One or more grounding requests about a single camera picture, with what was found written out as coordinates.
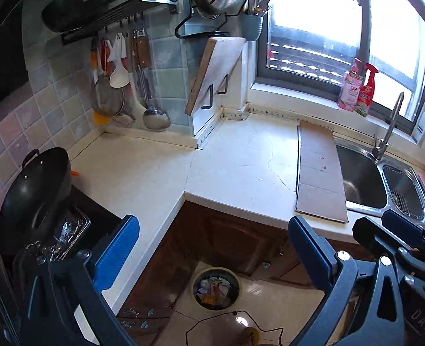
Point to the aluminium foil burner liner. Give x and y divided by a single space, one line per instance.
72 229

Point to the brown wooden base cabinet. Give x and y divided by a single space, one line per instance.
226 238

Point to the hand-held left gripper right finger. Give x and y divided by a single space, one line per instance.
311 252

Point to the pile of discarded packaging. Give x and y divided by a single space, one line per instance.
216 290

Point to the steel spatula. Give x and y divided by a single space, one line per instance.
129 111

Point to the red spray bottle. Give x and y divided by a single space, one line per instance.
367 93

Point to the black wall rack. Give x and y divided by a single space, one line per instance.
126 7

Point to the yellow round floor object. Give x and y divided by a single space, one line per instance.
250 337

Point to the black cutting board bracket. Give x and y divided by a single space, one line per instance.
226 84
211 97

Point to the pink refill pouch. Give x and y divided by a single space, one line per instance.
349 93

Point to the round trash bin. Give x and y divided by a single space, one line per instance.
217 271

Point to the black frying pan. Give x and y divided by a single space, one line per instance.
72 10

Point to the window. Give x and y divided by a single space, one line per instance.
306 3

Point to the white rice paddle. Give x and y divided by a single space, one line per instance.
119 75

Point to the grey ribbed utensil cup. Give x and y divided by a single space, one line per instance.
252 27

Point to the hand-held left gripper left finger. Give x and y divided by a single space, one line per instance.
117 252

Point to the white wall socket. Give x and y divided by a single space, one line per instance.
423 124

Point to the steel faucet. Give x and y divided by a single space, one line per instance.
381 147

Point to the steel mesh strainer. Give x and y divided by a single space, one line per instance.
108 97

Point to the black range hood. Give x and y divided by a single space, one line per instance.
0 61

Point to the stainless steel sink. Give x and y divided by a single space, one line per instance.
360 173

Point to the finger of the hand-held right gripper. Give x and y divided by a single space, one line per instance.
369 232
403 223

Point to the yellow hanging object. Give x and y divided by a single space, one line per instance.
100 119

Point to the brown cardboard sheet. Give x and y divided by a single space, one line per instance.
320 173

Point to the black gas stove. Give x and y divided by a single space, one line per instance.
97 209

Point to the wooden cutting board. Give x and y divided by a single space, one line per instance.
216 68

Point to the black wok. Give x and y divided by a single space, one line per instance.
32 202

